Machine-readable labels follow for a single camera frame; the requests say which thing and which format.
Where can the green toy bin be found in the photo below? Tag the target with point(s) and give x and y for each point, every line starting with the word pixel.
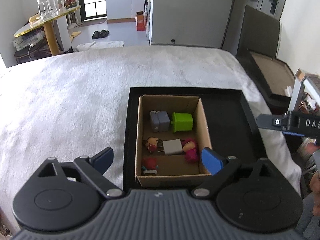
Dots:
pixel 182 122

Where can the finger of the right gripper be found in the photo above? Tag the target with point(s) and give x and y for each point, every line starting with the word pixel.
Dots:
pixel 292 123

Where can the orange cardboard box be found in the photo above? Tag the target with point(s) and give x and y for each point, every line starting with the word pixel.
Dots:
pixel 140 20

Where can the brown cardboard box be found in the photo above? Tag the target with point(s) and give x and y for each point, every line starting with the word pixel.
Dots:
pixel 171 133

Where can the black spray bottle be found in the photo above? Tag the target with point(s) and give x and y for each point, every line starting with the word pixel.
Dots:
pixel 146 6

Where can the brown round-headed figurine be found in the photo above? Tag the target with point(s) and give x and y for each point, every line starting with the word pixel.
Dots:
pixel 151 144

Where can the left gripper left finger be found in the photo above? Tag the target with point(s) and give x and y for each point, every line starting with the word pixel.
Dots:
pixel 91 170

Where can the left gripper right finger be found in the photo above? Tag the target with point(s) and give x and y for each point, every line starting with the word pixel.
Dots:
pixel 221 170

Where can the person right hand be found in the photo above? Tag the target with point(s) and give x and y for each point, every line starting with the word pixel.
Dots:
pixel 314 183

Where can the white power adapter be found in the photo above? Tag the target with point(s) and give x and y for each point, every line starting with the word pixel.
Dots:
pixel 171 147

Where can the clear glass jar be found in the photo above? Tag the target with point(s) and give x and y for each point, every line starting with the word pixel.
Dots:
pixel 47 9

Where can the yellow slippers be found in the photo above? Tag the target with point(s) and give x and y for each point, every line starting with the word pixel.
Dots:
pixel 73 35

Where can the white kitchen cabinet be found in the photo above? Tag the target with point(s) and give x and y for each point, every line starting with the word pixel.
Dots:
pixel 123 10

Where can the black tray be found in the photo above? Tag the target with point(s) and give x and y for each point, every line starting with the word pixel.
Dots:
pixel 222 120

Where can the grey toy bin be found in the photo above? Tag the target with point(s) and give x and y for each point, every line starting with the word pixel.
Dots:
pixel 159 121

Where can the magenta toy figure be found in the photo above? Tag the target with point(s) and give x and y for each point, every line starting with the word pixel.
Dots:
pixel 189 148

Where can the gold round side table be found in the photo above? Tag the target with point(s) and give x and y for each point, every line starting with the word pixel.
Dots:
pixel 48 29

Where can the red toy figure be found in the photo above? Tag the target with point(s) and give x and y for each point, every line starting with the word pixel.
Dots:
pixel 149 166

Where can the black slippers pair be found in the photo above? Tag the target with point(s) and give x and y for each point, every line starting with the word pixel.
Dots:
pixel 100 34

